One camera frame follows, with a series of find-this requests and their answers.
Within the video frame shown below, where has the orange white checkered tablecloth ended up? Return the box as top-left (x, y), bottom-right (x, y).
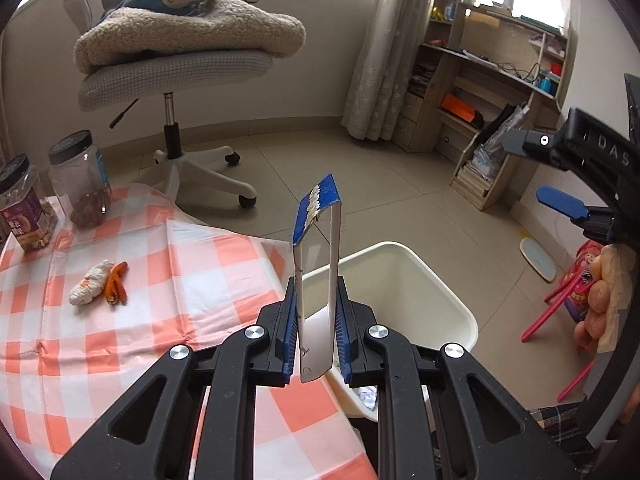
top-left (0, 182), bottom-right (381, 480)

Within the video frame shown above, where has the blue and white carton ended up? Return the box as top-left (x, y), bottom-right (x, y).
top-left (290, 173), bottom-right (343, 385)

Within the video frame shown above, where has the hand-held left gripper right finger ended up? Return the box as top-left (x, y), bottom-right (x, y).
top-left (332, 275), bottom-right (591, 480)

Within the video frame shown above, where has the grey office chair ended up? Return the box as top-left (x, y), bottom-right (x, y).
top-left (62, 0), bottom-right (283, 210)

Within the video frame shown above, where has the black cable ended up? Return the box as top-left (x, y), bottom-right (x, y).
top-left (495, 61), bottom-right (543, 82)

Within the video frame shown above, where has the person's right hand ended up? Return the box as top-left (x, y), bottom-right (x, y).
top-left (572, 245), bottom-right (616, 356)

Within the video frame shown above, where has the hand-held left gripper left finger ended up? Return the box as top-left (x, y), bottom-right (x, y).
top-left (50, 277), bottom-right (301, 480)

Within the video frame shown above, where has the white crumpled tissue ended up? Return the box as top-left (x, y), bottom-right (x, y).
top-left (68, 259), bottom-right (115, 307)

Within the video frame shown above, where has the stack of magazines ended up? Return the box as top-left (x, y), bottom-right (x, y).
top-left (407, 62), bottom-right (436, 96)

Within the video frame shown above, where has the cream fleece blanket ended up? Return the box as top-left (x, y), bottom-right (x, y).
top-left (74, 0), bottom-right (307, 75)

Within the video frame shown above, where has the plaid cloth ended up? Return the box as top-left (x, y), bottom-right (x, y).
top-left (530, 405), bottom-right (598, 461)

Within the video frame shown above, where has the white plastic trash bin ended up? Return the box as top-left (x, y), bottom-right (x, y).
top-left (300, 241), bottom-right (478, 423)

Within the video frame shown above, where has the beige lace curtain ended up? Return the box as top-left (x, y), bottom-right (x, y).
top-left (340, 0), bottom-right (461, 142)

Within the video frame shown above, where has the purple label snack jar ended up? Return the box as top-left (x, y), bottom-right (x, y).
top-left (0, 154), bottom-right (57, 254)

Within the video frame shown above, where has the orange box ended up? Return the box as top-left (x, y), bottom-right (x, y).
top-left (441, 92), bottom-right (476, 123)

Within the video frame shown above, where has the wooden desk shelf unit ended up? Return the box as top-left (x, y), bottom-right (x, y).
top-left (397, 0), bottom-right (571, 211)

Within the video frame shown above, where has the light blue slipper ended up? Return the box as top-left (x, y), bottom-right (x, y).
top-left (519, 236), bottom-right (557, 283)

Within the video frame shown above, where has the orange peel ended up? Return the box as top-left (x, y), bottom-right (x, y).
top-left (104, 261), bottom-right (129, 306)

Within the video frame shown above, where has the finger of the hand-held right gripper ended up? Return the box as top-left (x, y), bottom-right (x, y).
top-left (502, 129), bottom-right (568, 168)
top-left (536, 185), bottom-right (613, 242)

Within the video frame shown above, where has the pink child stool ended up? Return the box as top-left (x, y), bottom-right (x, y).
top-left (520, 240), bottom-right (603, 403)

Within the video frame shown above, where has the clear jar of nuts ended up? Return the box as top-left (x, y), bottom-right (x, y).
top-left (48, 130), bottom-right (112, 228)

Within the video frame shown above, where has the silver plastic bag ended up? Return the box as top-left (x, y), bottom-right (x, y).
top-left (472, 105), bottom-right (531, 181)

